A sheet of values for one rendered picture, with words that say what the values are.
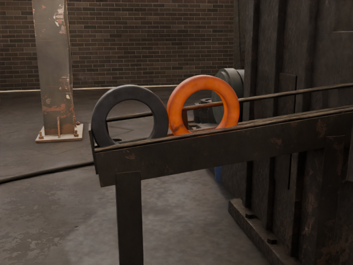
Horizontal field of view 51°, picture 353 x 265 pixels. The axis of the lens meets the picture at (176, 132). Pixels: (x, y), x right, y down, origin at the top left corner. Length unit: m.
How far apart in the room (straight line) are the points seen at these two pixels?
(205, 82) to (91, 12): 6.11
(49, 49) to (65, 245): 2.05
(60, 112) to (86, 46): 3.61
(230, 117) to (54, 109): 2.64
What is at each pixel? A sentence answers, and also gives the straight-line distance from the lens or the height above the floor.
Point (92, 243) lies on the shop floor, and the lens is 1.71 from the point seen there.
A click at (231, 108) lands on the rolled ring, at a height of 0.68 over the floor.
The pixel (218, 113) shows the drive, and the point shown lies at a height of 0.40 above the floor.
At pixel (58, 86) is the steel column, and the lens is 3.42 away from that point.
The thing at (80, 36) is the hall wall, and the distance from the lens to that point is 6.94.
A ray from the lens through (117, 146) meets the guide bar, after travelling 0.88.
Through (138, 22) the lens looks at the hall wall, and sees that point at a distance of 7.00.
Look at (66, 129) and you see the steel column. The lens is 3.48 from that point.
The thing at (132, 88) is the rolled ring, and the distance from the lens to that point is 0.88.
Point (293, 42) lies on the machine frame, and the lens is 1.39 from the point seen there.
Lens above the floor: 0.85
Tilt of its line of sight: 14 degrees down
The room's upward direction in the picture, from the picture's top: straight up
